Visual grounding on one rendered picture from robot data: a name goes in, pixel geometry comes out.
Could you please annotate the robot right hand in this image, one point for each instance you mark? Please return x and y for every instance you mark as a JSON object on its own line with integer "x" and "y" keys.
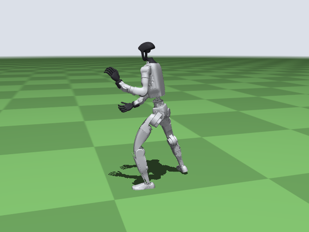
{"x": 127, "y": 106}

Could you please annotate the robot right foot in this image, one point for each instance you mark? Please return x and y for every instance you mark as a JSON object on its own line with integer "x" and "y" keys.
{"x": 183, "y": 168}

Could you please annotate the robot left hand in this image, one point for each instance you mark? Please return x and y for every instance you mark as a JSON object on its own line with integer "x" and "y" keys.
{"x": 113, "y": 73}

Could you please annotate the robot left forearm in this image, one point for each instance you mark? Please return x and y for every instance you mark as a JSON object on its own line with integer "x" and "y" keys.
{"x": 132, "y": 90}

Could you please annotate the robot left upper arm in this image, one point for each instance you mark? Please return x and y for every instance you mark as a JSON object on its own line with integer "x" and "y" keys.
{"x": 145, "y": 73}

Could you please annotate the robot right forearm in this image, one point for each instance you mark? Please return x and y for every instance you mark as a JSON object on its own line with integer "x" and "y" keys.
{"x": 141, "y": 100}

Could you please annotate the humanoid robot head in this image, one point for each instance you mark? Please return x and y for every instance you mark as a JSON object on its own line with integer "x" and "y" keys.
{"x": 146, "y": 47}

